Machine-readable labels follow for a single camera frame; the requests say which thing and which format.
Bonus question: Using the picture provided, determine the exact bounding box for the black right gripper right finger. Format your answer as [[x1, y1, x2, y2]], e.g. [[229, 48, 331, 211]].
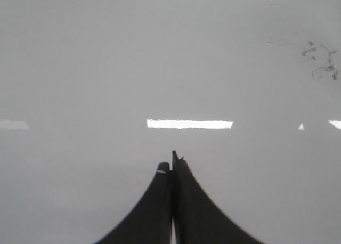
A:
[[172, 151, 260, 243]]

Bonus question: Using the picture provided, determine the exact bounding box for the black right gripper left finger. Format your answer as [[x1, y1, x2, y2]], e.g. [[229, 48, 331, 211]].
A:
[[98, 162, 173, 244]]

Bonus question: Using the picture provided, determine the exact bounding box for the white whiteboard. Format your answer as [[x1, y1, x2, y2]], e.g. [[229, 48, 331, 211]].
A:
[[1, 0, 340, 243]]

